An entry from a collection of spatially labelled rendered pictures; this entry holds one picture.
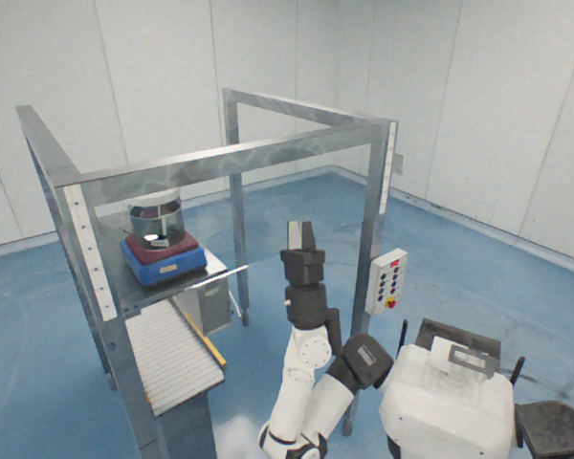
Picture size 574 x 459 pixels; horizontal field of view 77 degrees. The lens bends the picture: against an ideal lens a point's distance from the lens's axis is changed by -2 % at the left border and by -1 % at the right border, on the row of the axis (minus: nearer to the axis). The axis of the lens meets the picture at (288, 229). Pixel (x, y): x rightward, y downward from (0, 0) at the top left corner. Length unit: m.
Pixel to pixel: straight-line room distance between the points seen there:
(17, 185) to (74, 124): 0.81
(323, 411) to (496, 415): 0.36
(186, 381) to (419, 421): 0.81
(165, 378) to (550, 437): 1.11
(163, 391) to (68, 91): 3.46
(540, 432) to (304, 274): 0.57
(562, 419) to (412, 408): 0.28
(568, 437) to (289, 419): 0.54
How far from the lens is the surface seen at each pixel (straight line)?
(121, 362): 1.09
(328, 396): 0.95
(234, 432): 2.37
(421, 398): 0.93
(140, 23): 4.49
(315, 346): 0.76
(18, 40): 4.32
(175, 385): 1.42
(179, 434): 1.75
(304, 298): 0.75
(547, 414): 0.99
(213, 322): 1.23
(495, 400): 0.98
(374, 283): 1.54
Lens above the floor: 1.97
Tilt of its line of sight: 28 degrees down
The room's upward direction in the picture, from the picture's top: straight up
